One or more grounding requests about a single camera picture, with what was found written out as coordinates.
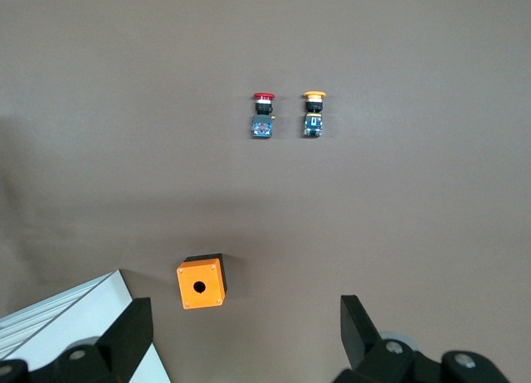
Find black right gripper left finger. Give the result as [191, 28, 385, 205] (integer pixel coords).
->
[0, 297, 154, 383]

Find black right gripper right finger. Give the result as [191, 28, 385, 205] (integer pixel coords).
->
[331, 293, 512, 383]

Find orange button box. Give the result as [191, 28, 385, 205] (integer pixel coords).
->
[176, 253, 228, 311]

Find yellow push button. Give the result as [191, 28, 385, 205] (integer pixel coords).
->
[300, 90, 327, 138]

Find red push button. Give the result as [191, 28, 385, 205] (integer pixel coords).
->
[250, 91, 278, 140]

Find brown table mat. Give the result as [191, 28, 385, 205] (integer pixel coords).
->
[0, 0, 531, 383]

